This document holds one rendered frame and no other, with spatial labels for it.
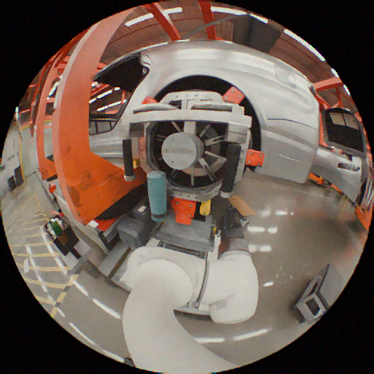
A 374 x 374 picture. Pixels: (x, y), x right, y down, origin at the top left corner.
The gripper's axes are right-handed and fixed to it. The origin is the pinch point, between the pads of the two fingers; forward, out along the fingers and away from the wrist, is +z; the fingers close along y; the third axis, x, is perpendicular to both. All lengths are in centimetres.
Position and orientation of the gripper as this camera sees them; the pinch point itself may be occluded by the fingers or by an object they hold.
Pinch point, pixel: (228, 207)
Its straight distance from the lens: 49.7
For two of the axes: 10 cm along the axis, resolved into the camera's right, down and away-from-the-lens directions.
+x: -6.4, -7.5, -1.6
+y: 7.3, -5.3, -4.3
